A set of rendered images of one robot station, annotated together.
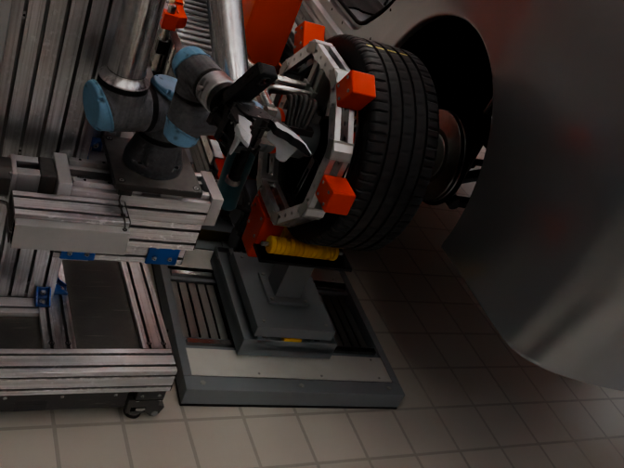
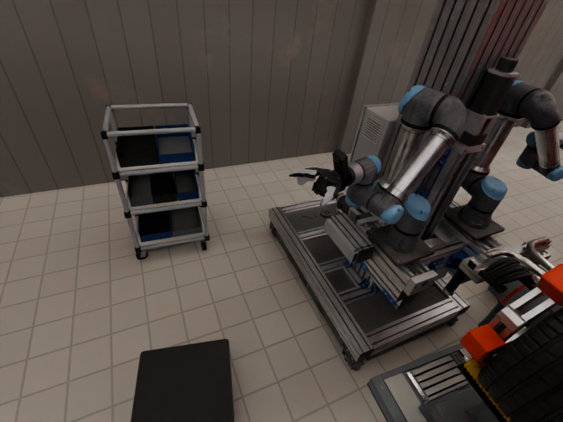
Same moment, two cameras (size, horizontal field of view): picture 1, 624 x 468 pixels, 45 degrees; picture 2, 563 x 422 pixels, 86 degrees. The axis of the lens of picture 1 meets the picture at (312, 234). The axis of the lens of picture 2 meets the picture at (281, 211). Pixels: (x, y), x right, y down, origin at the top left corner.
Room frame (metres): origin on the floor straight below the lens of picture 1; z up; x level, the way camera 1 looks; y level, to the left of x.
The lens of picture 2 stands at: (1.21, -0.65, 1.75)
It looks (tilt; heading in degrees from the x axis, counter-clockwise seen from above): 39 degrees down; 97
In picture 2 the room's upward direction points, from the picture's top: 7 degrees clockwise
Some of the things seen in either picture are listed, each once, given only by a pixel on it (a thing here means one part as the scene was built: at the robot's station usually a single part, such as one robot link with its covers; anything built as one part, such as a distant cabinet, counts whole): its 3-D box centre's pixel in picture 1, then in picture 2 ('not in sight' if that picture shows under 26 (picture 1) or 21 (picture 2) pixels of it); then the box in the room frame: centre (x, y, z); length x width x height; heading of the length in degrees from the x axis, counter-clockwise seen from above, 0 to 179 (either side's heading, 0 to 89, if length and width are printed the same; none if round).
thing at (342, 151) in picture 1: (302, 136); (542, 316); (2.11, 0.16, 0.85); 0.54 x 0.07 x 0.54; 31
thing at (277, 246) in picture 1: (303, 248); (493, 392); (2.06, 0.01, 0.51); 0.29 x 0.06 x 0.06; 121
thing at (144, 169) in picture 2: not in sight; (164, 187); (0.20, 0.90, 0.50); 0.54 x 0.42 x 1.00; 31
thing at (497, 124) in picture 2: not in sight; (493, 141); (2.00, 0.86, 1.19); 0.15 x 0.12 x 0.55; 111
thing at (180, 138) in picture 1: (192, 117); (360, 193); (1.38, 0.32, 1.12); 0.11 x 0.08 x 0.11; 139
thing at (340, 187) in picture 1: (334, 194); (482, 342); (1.85, -0.01, 0.85); 0.09 x 0.08 x 0.07; 31
